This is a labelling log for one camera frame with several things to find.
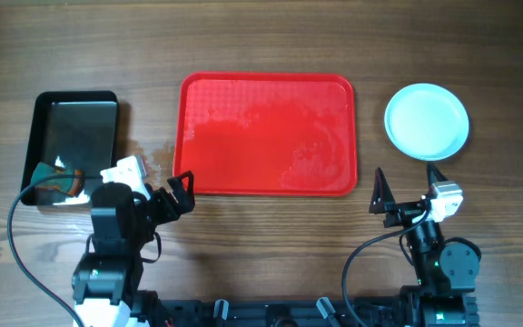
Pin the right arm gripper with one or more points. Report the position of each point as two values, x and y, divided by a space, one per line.
383 196

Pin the orange green scrubbing sponge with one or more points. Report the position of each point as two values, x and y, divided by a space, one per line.
68 181

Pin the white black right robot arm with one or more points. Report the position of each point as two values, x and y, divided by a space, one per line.
446 269

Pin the white plate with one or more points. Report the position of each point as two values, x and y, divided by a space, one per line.
426 122

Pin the black rectangular water tray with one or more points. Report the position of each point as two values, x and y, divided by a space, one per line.
73 130

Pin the red plastic serving tray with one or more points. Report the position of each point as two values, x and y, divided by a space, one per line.
287 134

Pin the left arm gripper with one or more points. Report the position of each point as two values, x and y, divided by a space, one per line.
162 203

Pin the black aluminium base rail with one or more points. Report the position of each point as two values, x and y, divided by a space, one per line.
289 312

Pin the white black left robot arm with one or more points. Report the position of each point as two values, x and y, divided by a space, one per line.
106 280

